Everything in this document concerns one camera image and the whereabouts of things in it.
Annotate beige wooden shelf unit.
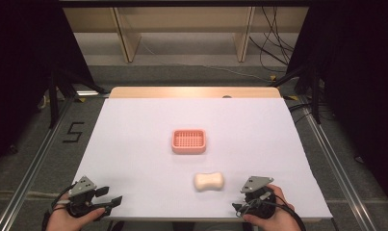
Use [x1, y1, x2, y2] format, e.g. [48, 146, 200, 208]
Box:
[62, 6, 311, 64]

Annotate aluminium floor rail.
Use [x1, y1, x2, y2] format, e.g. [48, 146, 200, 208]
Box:
[297, 95, 374, 231]
[0, 95, 74, 231]

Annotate black curtain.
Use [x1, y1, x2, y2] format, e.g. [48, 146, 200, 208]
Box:
[286, 0, 388, 210]
[0, 0, 97, 171]

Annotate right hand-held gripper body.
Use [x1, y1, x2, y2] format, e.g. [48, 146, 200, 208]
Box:
[240, 175, 278, 220]

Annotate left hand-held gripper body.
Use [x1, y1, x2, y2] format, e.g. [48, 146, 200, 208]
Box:
[66, 175, 99, 219]

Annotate black metal stand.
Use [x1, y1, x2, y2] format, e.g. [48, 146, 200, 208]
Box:
[272, 63, 323, 125]
[47, 66, 107, 130]

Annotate wooden table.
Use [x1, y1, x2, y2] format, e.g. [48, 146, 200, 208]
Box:
[108, 86, 282, 99]

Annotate cream soap bar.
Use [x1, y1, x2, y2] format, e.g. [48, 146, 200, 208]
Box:
[193, 171, 225, 193]

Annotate pink soap dish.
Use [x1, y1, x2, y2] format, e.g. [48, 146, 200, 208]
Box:
[170, 128, 208, 155]

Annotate white table cover sheet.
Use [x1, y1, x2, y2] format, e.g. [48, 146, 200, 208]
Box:
[72, 97, 334, 221]

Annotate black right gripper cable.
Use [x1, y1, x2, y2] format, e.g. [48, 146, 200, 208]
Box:
[262, 192, 309, 231]

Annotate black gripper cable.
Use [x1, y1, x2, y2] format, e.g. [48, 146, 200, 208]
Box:
[262, 192, 309, 231]
[41, 182, 79, 231]

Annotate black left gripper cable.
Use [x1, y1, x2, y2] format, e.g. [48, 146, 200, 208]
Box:
[41, 182, 79, 231]

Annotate person's right hand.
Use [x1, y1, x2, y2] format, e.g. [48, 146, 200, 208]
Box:
[242, 184, 302, 231]

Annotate black floor cables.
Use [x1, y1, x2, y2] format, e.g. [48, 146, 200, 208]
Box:
[248, 6, 296, 74]

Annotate person's left hand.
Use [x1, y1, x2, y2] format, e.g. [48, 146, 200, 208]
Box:
[45, 201, 106, 231]

